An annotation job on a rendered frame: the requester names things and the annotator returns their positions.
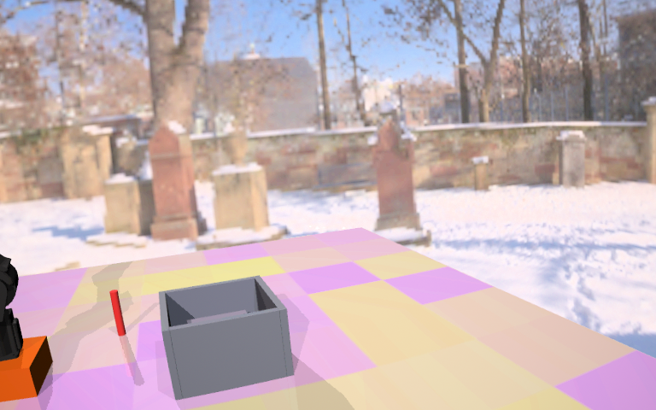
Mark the red peg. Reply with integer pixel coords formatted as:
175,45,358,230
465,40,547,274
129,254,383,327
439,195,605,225
110,290,126,336

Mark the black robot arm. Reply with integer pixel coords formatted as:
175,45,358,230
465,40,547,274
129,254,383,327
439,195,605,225
0,254,23,362

